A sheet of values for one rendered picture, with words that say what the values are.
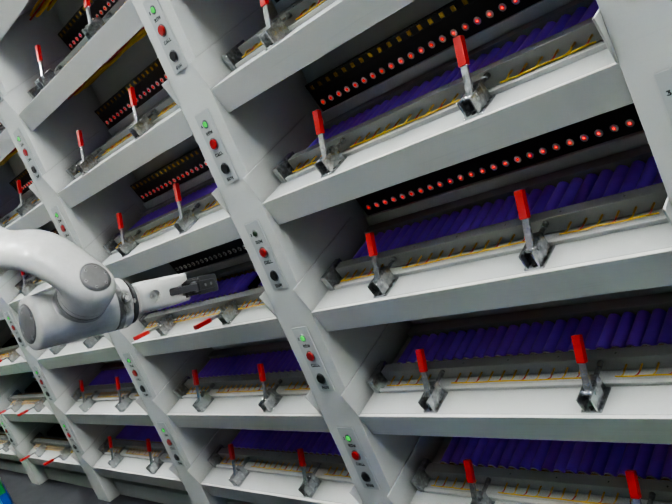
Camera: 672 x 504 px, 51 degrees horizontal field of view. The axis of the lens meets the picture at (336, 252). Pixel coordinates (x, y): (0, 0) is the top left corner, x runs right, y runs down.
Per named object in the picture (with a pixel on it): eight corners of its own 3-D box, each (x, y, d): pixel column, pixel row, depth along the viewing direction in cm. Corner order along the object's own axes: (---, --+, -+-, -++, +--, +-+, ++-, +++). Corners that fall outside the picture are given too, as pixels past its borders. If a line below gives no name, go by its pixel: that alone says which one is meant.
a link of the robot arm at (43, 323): (107, 268, 113) (89, 297, 119) (25, 283, 103) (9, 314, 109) (128, 313, 110) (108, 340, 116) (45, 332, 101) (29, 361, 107)
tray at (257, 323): (293, 336, 124) (259, 297, 121) (143, 356, 169) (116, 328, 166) (349, 261, 135) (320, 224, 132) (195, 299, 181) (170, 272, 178)
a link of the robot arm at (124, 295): (115, 277, 112) (132, 274, 114) (90, 283, 118) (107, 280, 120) (126, 329, 112) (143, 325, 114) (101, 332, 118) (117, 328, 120)
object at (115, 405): (160, 426, 179) (123, 389, 174) (74, 423, 224) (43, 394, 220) (209, 367, 190) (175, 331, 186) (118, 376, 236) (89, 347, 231)
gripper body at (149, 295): (129, 277, 113) (188, 266, 121) (100, 284, 120) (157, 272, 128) (139, 323, 113) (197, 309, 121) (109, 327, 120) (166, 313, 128)
